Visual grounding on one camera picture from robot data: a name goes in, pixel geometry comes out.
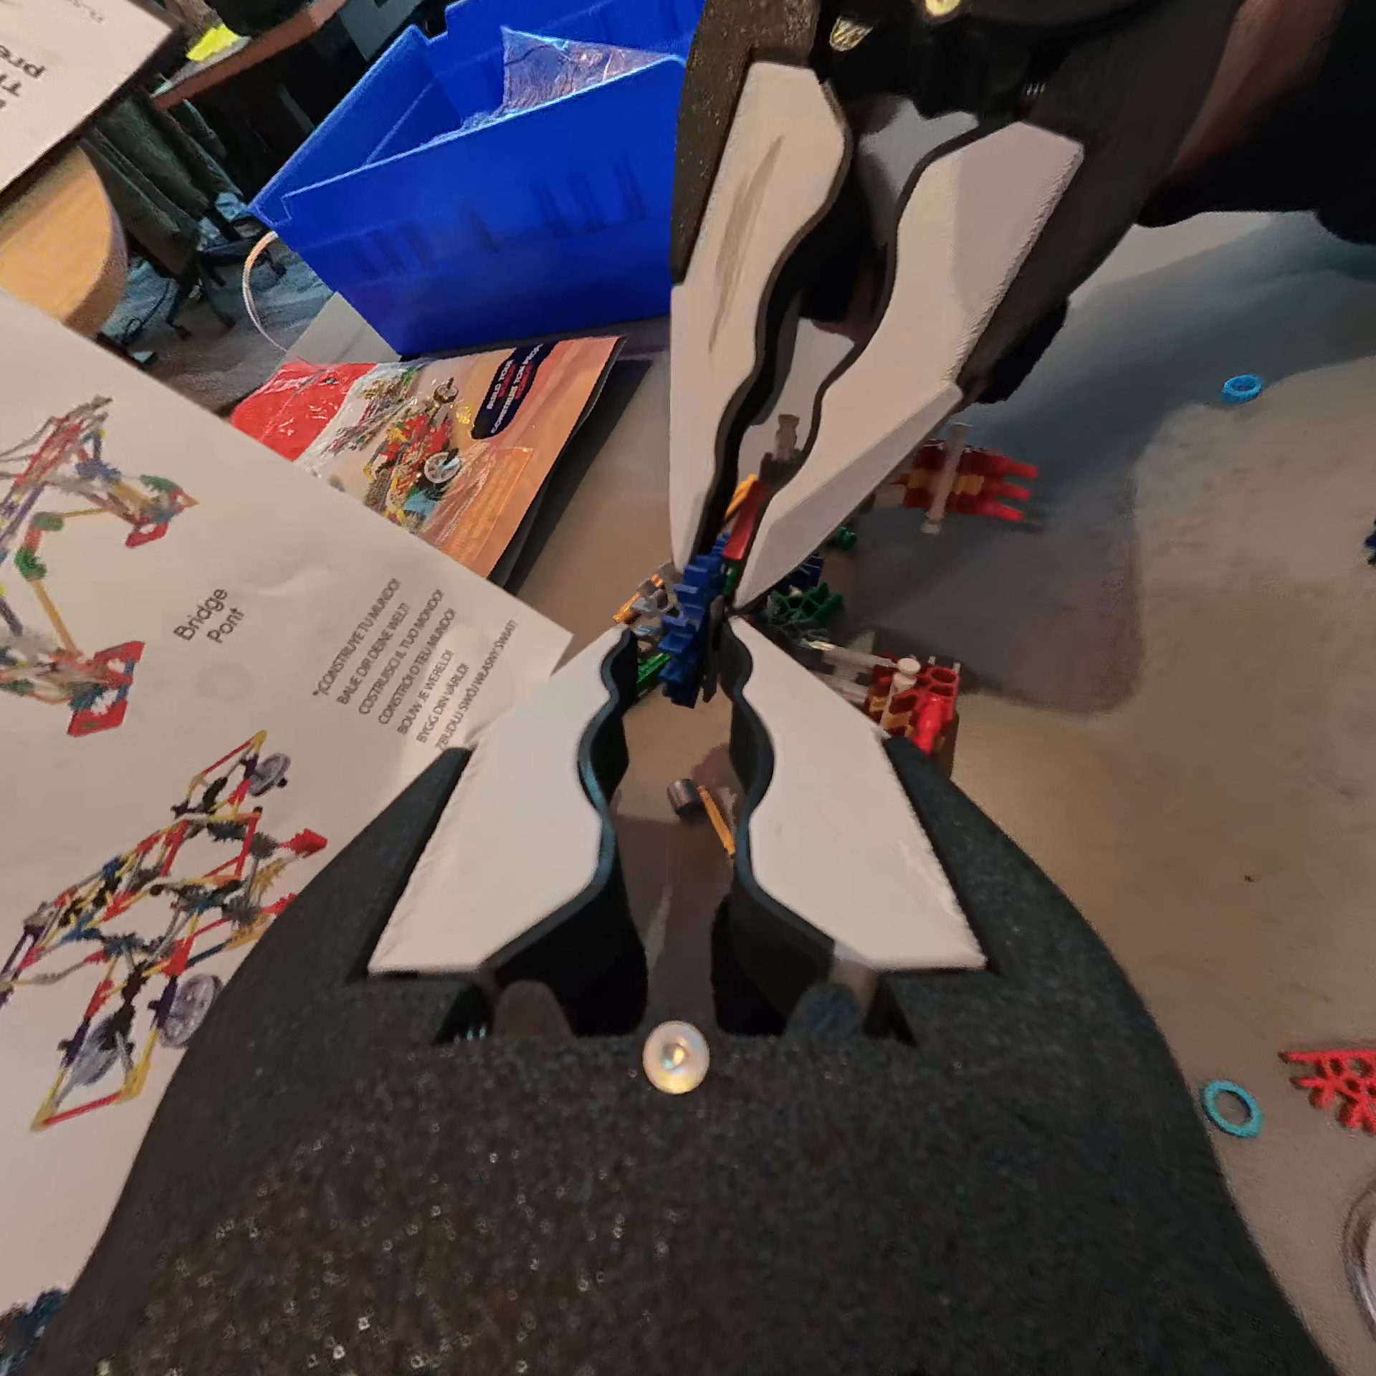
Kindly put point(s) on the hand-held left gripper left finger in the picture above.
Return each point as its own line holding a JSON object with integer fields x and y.
{"x": 495, "y": 859}

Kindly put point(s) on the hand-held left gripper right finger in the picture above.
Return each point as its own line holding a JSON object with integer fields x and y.
{"x": 851, "y": 859}

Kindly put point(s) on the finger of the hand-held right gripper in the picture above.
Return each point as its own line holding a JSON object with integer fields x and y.
{"x": 732, "y": 237}
{"x": 925, "y": 345}

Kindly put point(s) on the colourful toy construction model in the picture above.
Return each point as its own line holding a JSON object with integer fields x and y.
{"x": 690, "y": 635}

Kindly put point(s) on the person's right forearm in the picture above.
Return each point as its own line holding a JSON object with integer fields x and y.
{"x": 1291, "y": 130}

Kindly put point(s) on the orange toy rod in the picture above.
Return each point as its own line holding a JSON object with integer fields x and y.
{"x": 715, "y": 818}

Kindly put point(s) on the small grey toy cylinder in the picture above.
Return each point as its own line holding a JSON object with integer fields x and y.
{"x": 683, "y": 800}

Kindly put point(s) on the clear plastic parts bag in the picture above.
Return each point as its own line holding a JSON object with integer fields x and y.
{"x": 582, "y": 75}

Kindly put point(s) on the blue plastic bin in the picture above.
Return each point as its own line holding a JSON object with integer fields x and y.
{"x": 484, "y": 246}

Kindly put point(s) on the white printed instruction sheet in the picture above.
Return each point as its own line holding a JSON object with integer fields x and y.
{"x": 271, "y": 699}

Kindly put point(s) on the red snowflake toy connector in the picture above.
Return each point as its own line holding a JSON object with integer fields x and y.
{"x": 1339, "y": 1088}

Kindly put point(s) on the grey toy wheel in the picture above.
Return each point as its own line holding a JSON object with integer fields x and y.
{"x": 1368, "y": 1257}

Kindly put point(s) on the round wooden table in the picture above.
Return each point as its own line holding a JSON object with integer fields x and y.
{"x": 55, "y": 246}

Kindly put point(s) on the white printed sign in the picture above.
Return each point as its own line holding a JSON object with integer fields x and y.
{"x": 64, "y": 75}

